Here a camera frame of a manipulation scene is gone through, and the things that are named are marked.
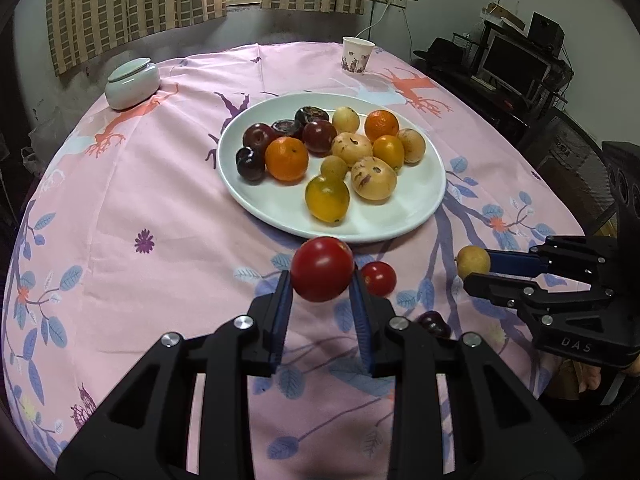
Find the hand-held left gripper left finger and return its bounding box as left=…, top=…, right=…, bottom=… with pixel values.
left=56, top=270, right=296, bottom=480

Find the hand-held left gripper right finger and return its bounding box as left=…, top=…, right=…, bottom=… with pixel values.
left=348, top=270, right=586, bottom=480

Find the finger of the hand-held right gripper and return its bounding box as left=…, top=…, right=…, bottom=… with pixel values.
left=487, top=235, right=621, bottom=281
left=464, top=274, right=618, bottom=333

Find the small yellow green fruit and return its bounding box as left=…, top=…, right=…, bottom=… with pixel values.
left=456, top=245, right=492, bottom=281
left=320, top=155, right=349, bottom=181

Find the small red cherry tomato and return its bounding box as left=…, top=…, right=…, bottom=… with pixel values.
left=360, top=261, right=398, bottom=297

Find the large red cherry tomato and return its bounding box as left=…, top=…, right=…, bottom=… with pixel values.
left=290, top=236, right=356, bottom=303

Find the dark purple plum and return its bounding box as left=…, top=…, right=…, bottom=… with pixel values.
left=416, top=310, right=452, bottom=338
left=270, top=119, right=303, bottom=141
left=235, top=146, right=267, bottom=181

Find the white oval plate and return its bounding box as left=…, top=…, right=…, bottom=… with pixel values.
left=216, top=91, right=447, bottom=241

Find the green yellow tomato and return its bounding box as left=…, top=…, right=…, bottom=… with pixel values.
left=304, top=175, right=351, bottom=224

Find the large yellow marked fruit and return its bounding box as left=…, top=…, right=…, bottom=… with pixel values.
left=350, top=156, right=398, bottom=203

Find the round tan fruit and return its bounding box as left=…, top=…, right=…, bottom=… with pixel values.
left=397, top=128, right=427, bottom=164

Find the large orange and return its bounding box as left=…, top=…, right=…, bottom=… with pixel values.
left=264, top=136, right=310, bottom=182

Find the small yellow orange mandarin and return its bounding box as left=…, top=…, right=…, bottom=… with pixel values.
left=372, top=135, right=405, bottom=171

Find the striped tan pepino melon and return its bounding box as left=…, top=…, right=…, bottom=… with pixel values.
left=331, top=132, right=374, bottom=167

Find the dark brown wrinkled fruit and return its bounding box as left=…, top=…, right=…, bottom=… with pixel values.
left=294, top=106, right=331, bottom=128

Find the black mesh chair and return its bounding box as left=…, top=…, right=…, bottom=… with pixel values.
left=520, top=110, right=621, bottom=241

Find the red plum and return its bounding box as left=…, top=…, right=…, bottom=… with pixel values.
left=301, top=120, right=337, bottom=156
left=242, top=123, right=277, bottom=152

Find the pink floral tablecloth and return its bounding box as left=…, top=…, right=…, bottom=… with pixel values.
left=0, top=40, right=591, bottom=476

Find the black computer monitor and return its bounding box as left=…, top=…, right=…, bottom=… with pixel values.
left=481, top=35, right=553, bottom=97

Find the small spotted yellow fruit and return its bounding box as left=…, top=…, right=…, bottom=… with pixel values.
left=332, top=106, right=360, bottom=133

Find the black hat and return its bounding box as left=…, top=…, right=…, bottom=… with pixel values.
left=414, top=37, right=473, bottom=68

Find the black speaker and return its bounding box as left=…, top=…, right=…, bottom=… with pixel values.
left=527, top=11, right=566, bottom=53

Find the printed paper cup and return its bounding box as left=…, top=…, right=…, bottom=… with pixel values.
left=341, top=36, right=376, bottom=77

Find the white lidded ceramic jar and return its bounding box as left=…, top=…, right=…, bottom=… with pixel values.
left=104, top=58, right=161, bottom=111

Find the wide striped checked curtain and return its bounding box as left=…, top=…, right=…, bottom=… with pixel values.
left=46, top=0, right=227, bottom=77

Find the white power cable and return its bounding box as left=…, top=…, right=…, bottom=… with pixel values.
left=356, top=2, right=393, bottom=40

